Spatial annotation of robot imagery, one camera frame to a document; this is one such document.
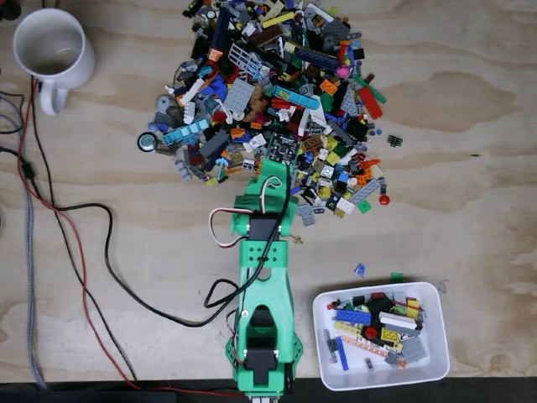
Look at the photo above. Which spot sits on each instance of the yellow Lego brick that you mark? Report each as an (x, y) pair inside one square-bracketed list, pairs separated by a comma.
[(390, 334)]

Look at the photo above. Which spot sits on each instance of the pink Lego ball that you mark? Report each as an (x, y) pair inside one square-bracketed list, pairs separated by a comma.
[(344, 71)]

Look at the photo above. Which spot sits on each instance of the dark grey Lego slope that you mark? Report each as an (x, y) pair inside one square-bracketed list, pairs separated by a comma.
[(214, 144)]

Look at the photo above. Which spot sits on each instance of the light blue long Lego brick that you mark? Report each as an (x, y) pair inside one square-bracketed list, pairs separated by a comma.
[(184, 132)]

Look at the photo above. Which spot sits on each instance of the black small Lego grille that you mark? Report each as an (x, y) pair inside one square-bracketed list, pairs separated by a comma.
[(394, 141)]

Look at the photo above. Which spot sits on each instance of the red round Lego piece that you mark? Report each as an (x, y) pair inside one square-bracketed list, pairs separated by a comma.
[(384, 200)]

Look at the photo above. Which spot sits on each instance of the tan small Lego piece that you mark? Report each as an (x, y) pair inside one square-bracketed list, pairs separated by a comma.
[(298, 239)]

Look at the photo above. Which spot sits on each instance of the orange Lego brick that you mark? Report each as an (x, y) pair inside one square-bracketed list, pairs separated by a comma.
[(329, 87)]

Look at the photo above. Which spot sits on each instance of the small dark Lego piece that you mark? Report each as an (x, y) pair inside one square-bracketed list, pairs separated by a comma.
[(368, 364)]

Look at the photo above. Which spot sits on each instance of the dark grey Lego plate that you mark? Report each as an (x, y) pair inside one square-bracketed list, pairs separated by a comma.
[(336, 30)]

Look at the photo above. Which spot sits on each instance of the black red Lego piece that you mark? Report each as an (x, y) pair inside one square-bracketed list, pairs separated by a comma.
[(379, 301)]

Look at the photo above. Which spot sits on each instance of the white ceramic mug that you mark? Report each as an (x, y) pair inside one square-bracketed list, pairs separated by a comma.
[(54, 46)]

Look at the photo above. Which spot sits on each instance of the green long Lego plate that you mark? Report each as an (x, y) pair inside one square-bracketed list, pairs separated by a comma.
[(373, 90)]

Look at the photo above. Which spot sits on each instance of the navy long Lego beam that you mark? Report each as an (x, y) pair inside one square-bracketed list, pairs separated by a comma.
[(220, 29)]

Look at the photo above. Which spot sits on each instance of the large grey Lego plate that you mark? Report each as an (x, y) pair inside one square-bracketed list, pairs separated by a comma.
[(238, 95)]

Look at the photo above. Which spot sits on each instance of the red long Lego plate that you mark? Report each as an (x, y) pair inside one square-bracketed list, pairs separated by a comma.
[(371, 103)]

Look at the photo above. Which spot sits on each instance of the black camera circuit board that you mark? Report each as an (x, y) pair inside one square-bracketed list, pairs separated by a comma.
[(284, 149)]

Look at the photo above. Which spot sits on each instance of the red white Lego strip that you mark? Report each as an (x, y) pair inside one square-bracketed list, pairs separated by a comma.
[(365, 345)]

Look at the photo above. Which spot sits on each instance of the dark grey Lego pin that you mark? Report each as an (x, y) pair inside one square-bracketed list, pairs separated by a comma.
[(331, 346)]

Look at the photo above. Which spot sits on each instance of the grey square Lego plate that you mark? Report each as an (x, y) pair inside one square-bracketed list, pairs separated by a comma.
[(305, 215)]

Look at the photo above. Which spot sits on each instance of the grey Lego wedge plate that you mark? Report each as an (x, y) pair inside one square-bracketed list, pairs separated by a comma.
[(350, 104)]

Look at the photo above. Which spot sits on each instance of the black Lego wheel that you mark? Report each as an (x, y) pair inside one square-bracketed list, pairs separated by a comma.
[(147, 142)]

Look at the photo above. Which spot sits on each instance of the dark blue long Lego plate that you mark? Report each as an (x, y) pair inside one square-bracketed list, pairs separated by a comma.
[(316, 59)]

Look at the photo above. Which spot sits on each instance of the brown Lego plate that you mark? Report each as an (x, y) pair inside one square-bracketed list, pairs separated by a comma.
[(265, 36)]

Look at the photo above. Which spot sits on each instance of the grey round Lego dish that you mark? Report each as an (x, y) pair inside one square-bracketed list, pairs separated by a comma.
[(163, 104)]

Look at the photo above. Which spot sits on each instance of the green small Lego plate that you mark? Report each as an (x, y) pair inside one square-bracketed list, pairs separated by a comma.
[(364, 207)]

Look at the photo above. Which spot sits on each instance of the white long Lego brick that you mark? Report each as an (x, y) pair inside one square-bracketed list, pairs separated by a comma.
[(397, 320)]

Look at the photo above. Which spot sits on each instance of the yellow long Lego plate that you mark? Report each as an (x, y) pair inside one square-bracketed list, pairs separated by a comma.
[(278, 19)]

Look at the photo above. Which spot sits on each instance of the white plastic bin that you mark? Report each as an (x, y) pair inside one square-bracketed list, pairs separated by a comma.
[(436, 331)]

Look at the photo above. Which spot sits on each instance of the red round Lego stud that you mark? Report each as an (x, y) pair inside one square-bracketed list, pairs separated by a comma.
[(371, 333)]

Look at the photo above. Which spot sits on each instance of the white Lego fence piece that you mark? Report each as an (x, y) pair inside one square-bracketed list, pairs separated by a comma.
[(242, 61)]

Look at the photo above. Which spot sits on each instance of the grey long Lego plate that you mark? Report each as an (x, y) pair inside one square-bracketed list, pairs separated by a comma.
[(365, 191)]

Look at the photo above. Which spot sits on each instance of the blue transparent Lego piece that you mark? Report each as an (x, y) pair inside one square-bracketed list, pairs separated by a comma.
[(360, 270)]

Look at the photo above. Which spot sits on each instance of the white Lego tile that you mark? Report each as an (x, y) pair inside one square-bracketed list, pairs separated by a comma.
[(345, 205)]

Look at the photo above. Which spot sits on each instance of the green Lego piece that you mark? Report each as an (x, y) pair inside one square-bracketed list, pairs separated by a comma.
[(396, 276)]

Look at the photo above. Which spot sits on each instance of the cyan long Lego plate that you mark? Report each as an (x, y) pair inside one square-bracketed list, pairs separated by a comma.
[(295, 97)]

